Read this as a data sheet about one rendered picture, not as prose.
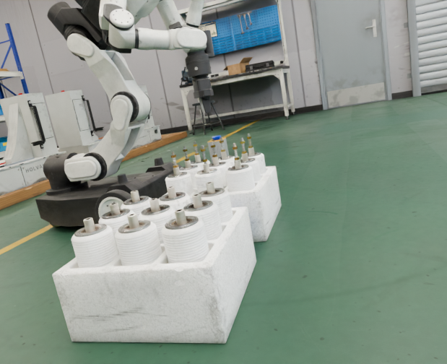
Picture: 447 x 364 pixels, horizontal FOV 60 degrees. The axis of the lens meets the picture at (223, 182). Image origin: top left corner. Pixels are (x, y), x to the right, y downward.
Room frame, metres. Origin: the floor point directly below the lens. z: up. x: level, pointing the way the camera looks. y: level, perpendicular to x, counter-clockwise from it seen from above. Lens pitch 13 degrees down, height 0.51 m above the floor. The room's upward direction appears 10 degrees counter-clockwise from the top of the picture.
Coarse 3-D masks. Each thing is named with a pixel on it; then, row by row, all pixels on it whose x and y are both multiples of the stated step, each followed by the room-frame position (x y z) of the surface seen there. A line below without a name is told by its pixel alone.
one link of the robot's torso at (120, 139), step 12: (120, 96) 1.76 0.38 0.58; (120, 108) 1.76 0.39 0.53; (132, 108) 1.75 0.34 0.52; (120, 120) 1.76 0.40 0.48; (144, 120) 1.92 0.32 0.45; (108, 132) 1.84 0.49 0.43; (120, 132) 1.78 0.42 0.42; (132, 132) 1.91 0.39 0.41; (108, 144) 1.85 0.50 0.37; (120, 144) 1.82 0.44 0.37; (132, 144) 1.91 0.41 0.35; (84, 156) 1.89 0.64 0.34; (96, 156) 1.86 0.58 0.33; (108, 156) 1.86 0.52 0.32; (120, 156) 1.91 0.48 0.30; (108, 168) 1.86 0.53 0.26; (96, 180) 1.87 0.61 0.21
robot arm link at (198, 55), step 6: (204, 30) 1.49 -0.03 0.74; (210, 36) 1.50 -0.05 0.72; (210, 42) 1.49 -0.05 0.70; (204, 48) 1.47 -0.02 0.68; (210, 48) 1.49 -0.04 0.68; (192, 54) 1.46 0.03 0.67; (198, 54) 1.45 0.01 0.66; (204, 54) 1.46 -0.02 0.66; (210, 54) 1.49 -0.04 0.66; (186, 60) 1.47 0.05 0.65; (192, 60) 1.45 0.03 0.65; (198, 60) 1.44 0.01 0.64; (204, 60) 1.45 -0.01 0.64
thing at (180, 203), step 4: (184, 196) 1.06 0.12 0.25; (188, 196) 1.08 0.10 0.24; (176, 200) 1.04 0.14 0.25; (180, 200) 1.04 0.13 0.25; (184, 200) 1.05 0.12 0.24; (188, 200) 1.07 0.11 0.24; (168, 204) 1.04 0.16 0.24; (172, 204) 1.03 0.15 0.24; (176, 204) 1.04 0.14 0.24; (180, 204) 1.04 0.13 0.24; (184, 204) 1.05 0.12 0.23; (176, 208) 1.04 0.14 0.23; (180, 208) 1.04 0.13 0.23
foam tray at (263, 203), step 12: (264, 180) 1.38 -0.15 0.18; (276, 180) 1.57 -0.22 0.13; (240, 192) 1.27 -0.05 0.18; (252, 192) 1.25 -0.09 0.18; (264, 192) 1.33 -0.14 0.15; (276, 192) 1.53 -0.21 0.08; (240, 204) 1.26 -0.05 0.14; (252, 204) 1.25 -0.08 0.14; (264, 204) 1.30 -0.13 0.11; (276, 204) 1.50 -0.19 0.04; (252, 216) 1.25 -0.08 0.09; (264, 216) 1.27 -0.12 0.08; (276, 216) 1.46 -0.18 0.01; (252, 228) 1.26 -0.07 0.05; (264, 228) 1.24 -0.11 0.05; (264, 240) 1.24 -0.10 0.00
